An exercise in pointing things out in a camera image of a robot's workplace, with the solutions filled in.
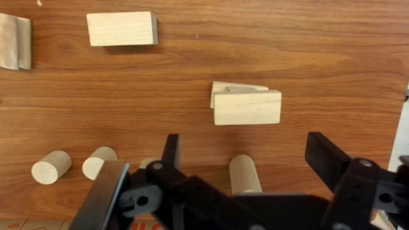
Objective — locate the tall wooden cylinder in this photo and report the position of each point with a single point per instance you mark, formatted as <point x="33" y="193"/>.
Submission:
<point x="244" y="174"/>

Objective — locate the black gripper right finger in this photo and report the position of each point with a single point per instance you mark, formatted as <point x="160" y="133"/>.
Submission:
<point x="353" y="192"/>

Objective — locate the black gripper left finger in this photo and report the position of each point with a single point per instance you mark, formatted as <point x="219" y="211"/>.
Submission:
<point x="196" y="192"/>

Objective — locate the square wooden block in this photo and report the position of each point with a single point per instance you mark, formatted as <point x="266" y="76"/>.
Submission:
<point x="13" y="43"/>

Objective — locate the wooden arch block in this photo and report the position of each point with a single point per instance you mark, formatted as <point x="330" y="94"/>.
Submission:
<point x="122" y="29"/>

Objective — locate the rectangular wooden block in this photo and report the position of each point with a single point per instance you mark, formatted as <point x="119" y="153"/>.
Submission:
<point x="247" y="109"/>

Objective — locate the small wooden cylinder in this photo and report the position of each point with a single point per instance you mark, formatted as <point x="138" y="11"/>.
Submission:
<point x="50" y="168"/>
<point x="95" y="164"/>

